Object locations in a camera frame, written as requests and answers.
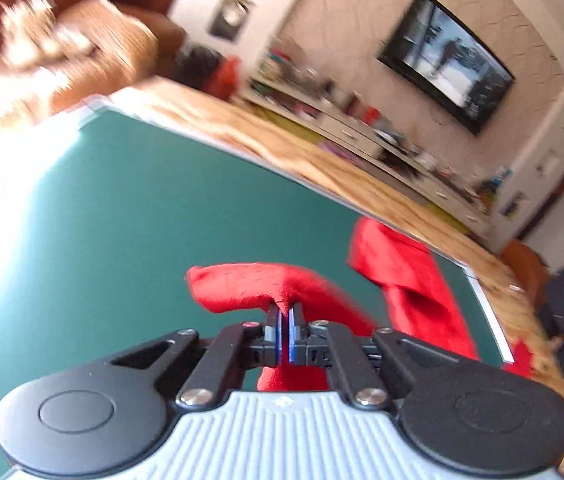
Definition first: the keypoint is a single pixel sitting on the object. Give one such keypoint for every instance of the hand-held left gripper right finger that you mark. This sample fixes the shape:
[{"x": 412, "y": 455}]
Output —
[{"x": 296, "y": 335}]

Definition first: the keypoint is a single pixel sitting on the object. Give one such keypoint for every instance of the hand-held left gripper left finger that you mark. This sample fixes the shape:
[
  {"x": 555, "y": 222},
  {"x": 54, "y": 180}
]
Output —
[{"x": 274, "y": 335}]

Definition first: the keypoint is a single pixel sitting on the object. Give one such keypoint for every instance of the red sweater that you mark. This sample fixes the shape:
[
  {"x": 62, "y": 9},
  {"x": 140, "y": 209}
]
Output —
[{"x": 412, "y": 285}]

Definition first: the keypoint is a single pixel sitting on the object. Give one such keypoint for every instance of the green mat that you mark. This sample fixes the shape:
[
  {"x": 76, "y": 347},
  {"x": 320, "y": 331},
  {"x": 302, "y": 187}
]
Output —
[{"x": 161, "y": 200}]

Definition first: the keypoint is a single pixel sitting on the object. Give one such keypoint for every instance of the purple stool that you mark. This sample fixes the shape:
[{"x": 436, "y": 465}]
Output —
[{"x": 339, "y": 151}]

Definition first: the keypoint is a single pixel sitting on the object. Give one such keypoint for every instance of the white TV cabinet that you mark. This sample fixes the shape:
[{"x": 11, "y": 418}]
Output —
[{"x": 357, "y": 132}]

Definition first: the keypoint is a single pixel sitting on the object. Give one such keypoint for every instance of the red cup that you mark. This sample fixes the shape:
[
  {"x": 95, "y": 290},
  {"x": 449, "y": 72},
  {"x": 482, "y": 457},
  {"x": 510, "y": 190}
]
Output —
[{"x": 370, "y": 114}]

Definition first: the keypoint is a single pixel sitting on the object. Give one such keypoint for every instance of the colourful toy package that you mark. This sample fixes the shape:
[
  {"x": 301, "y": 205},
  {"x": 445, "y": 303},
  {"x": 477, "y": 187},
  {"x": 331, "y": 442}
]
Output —
[{"x": 494, "y": 182}]

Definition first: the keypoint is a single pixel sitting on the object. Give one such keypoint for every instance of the red plastic bag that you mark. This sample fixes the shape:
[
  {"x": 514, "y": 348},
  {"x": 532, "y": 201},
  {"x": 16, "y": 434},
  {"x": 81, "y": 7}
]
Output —
[{"x": 224, "y": 77}]

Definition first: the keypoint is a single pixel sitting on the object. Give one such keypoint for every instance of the black bag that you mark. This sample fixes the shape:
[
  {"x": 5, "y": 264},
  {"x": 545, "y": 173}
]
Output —
[{"x": 199, "y": 67}]

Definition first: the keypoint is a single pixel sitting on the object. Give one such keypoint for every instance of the brown leather sofa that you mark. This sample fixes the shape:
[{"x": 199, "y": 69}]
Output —
[{"x": 161, "y": 35}]

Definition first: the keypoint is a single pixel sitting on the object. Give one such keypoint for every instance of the round white plate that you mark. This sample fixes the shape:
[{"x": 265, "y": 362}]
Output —
[{"x": 234, "y": 15}]

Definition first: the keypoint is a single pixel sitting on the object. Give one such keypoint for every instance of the beige quilted sofa cover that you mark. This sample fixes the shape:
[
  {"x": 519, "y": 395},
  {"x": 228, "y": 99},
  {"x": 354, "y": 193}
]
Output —
[{"x": 111, "y": 35}]

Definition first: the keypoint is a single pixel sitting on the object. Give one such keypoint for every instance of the colourful wall picture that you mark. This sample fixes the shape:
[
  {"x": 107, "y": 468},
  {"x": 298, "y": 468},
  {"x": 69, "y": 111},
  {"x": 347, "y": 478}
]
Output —
[{"x": 512, "y": 205}]

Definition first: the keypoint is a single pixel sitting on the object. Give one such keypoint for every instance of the wall television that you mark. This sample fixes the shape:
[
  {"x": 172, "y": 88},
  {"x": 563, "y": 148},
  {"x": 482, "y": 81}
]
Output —
[{"x": 447, "y": 60}]

